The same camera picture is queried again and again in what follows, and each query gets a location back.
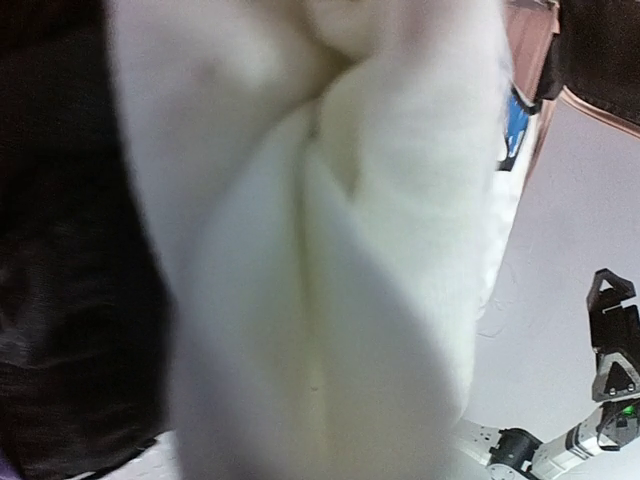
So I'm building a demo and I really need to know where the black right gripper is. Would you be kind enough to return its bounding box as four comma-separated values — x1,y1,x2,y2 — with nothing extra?
587,269,639,450

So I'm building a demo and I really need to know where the beige hard-shell suitcase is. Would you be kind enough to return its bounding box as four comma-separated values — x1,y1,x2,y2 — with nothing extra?
505,1,639,151

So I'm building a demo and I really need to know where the black garment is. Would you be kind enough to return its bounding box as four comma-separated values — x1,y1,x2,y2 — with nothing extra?
1,1,169,479

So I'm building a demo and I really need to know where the purple shirt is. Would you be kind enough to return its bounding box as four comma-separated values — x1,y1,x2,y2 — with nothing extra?
0,452,22,480

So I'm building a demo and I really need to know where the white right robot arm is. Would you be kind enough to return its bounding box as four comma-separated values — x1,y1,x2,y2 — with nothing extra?
455,269,639,479

